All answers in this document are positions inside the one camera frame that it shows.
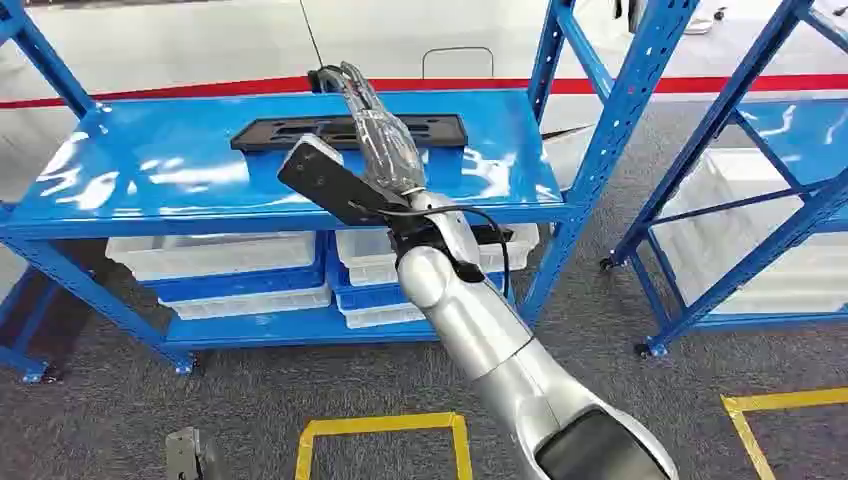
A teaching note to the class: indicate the yellow floor tape square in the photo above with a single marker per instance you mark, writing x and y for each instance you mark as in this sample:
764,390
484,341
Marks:
782,401
381,422

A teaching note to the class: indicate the black plastic tray part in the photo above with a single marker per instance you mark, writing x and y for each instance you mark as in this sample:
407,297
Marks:
298,132

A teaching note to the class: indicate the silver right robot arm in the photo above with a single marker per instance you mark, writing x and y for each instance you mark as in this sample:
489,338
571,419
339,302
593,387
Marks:
477,324

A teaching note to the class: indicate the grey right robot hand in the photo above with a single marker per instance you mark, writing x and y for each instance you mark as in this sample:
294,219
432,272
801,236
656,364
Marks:
387,149

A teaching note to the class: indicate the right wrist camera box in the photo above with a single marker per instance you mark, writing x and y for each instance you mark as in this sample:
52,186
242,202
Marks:
324,179

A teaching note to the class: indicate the large white plastic bin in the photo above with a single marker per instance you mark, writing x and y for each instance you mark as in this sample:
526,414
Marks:
748,258

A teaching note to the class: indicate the red floor tape line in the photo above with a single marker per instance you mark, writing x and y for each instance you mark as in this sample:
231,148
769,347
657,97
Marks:
199,91

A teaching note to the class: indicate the grey metal loop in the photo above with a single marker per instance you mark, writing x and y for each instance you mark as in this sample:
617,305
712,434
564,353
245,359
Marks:
458,49

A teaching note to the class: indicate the blue metal shelf rack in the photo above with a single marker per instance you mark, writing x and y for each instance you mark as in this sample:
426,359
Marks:
199,166
715,119

